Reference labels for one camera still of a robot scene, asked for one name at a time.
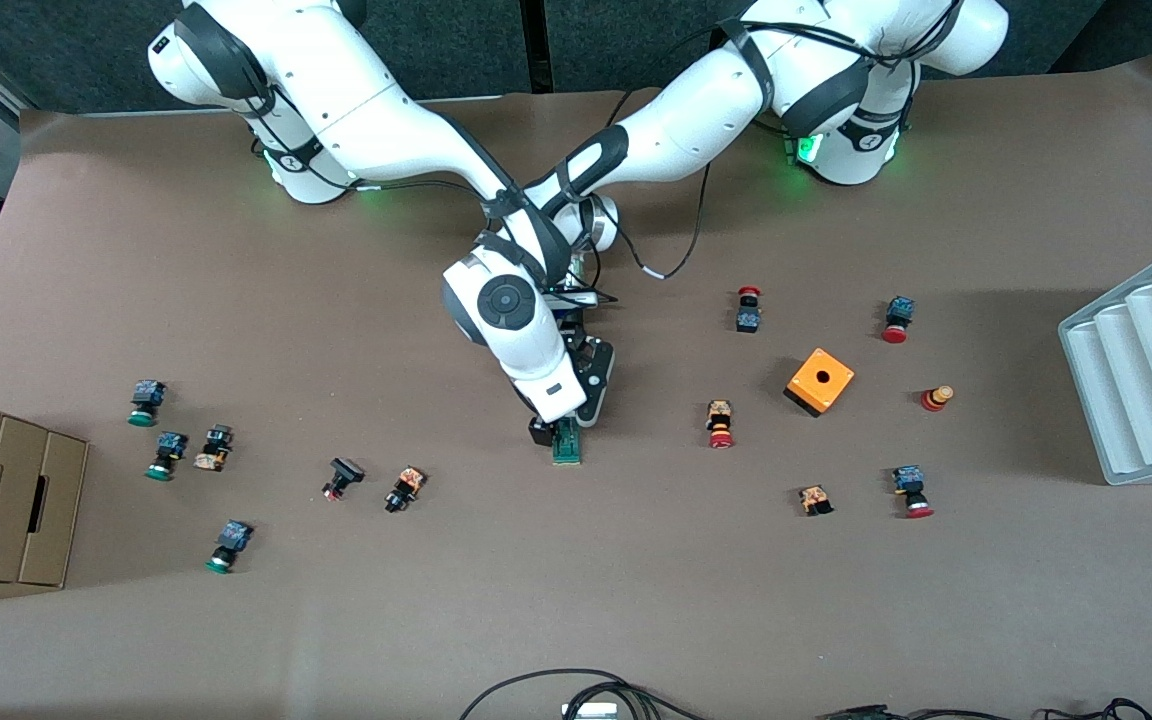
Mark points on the green mushroom push button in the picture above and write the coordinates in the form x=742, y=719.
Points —
x=169, y=447
x=232, y=538
x=146, y=397

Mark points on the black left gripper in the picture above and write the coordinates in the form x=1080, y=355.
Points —
x=570, y=325

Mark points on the brown cardboard box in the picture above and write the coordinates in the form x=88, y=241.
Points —
x=11, y=500

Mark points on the grey ribbed plastic tray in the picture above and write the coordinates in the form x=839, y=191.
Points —
x=1136, y=380

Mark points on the red push button black block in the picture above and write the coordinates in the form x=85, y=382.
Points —
x=748, y=320

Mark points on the red mushroom button blue block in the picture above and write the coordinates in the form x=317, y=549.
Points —
x=900, y=310
x=908, y=480

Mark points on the red mushroom button orange block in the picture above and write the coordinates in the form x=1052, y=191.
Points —
x=720, y=420

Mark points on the black flat-head switch red block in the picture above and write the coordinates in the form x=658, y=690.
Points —
x=344, y=470

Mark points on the red yellow stacked button part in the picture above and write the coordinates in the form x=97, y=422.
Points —
x=934, y=400

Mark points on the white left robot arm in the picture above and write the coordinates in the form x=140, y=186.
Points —
x=696, y=120

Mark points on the orange button enclosure box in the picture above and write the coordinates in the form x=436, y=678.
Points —
x=821, y=380

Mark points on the small orange contact block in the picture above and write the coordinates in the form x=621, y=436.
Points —
x=815, y=497

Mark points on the black vertical post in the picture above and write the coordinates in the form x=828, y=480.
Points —
x=534, y=45

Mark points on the black selector switch orange block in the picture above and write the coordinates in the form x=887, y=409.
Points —
x=213, y=452
x=406, y=485

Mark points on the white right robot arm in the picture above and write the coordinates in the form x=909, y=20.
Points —
x=376, y=110

